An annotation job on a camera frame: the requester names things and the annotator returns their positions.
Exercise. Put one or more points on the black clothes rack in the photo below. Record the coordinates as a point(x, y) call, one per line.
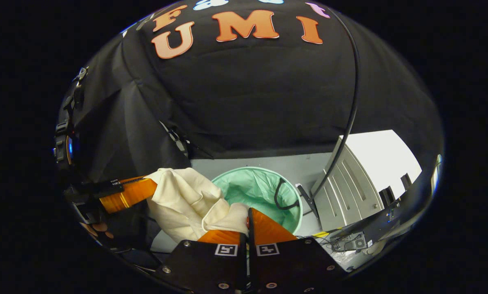
point(355, 94)

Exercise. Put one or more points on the green laundry hamper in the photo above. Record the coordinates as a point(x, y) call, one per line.
point(252, 188)

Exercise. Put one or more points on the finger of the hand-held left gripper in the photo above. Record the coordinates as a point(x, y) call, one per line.
point(129, 194)

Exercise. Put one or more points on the white cabinet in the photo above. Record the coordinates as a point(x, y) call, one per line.
point(370, 163)

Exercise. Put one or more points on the cream collared shirt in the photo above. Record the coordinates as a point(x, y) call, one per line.
point(182, 200)

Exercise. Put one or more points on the black backdrop cloth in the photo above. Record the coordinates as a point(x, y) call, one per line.
point(248, 94)

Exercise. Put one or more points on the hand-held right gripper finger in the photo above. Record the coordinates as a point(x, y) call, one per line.
point(244, 269)
point(250, 261)

